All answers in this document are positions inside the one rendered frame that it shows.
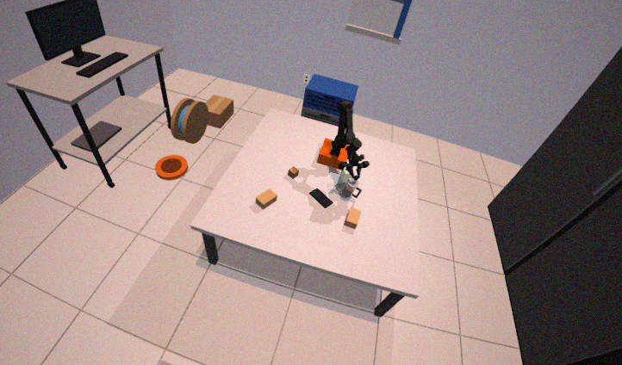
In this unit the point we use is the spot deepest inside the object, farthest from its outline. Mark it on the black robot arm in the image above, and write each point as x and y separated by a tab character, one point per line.
345	135

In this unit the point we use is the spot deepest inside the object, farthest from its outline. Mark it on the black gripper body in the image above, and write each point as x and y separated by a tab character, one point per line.
342	165

